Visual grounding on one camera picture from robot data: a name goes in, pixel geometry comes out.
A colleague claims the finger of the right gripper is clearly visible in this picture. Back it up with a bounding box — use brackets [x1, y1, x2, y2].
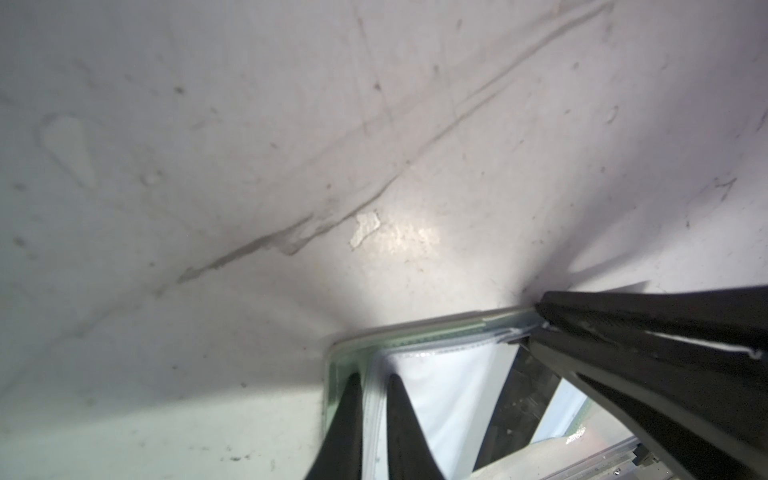
[536, 286, 767, 360]
[529, 329, 767, 479]

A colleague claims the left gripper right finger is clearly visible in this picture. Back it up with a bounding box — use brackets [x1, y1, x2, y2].
[386, 374, 444, 480]

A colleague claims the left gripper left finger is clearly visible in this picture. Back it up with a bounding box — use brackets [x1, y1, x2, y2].
[305, 373, 363, 480]

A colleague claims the thin dark credit card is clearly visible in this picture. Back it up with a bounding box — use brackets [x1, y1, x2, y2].
[473, 346, 561, 471]

